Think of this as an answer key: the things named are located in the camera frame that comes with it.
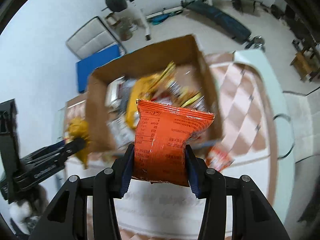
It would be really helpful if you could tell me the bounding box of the small yellow candy packet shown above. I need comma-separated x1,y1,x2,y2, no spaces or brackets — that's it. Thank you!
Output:
66,117,91,169

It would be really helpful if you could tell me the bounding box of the orange snack packet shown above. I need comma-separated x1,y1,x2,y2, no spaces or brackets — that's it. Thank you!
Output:
133,100,215,186

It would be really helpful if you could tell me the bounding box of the yellow chocolate bar wrapper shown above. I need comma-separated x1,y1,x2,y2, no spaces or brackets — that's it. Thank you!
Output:
125,61,176,129

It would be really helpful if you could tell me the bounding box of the white snack packet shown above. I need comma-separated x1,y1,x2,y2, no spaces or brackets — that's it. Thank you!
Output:
105,76,125,110

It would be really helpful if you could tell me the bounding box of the white red noodle packet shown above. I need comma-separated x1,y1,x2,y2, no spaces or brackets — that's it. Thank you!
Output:
205,146,234,172

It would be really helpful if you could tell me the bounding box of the blue floor mat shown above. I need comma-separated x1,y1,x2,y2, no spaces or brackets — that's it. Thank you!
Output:
76,44,120,93

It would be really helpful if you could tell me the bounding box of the patterned table mat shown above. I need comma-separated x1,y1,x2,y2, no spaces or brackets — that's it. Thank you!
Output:
62,51,296,240

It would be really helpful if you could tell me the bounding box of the cardboard milk carton box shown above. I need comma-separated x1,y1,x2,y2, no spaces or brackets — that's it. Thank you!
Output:
85,34,225,153

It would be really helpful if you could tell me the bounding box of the white weight bench machine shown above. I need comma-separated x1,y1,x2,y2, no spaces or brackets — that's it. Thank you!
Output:
101,0,186,42

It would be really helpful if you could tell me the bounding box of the wooden stool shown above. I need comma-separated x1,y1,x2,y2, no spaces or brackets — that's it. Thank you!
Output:
290,40,319,82

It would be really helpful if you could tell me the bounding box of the black sit-up bench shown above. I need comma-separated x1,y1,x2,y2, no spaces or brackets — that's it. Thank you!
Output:
181,0,265,52

